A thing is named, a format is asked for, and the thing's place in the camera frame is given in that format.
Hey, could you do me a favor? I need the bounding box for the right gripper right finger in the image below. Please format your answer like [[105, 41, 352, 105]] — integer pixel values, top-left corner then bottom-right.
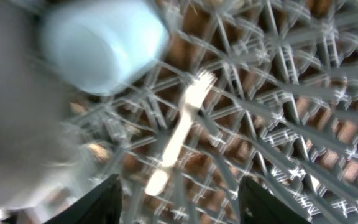
[[237, 176, 310, 224]]

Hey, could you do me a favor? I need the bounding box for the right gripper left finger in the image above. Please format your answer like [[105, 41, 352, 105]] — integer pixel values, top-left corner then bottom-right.
[[45, 174, 122, 224]]

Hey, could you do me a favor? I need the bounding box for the white plastic fork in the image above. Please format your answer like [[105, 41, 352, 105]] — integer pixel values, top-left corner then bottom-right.
[[144, 70, 216, 196]]

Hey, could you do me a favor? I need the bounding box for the light blue cup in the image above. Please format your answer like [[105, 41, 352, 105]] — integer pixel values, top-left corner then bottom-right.
[[40, 0, 170, 96]]

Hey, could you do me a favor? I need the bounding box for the grey dishwasher rack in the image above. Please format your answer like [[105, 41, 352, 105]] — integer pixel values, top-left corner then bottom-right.
[[70, 0, 358, 223]]

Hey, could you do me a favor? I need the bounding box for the grey plate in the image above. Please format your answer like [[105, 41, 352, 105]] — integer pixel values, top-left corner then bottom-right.
[[0, 1, 80, 208]]

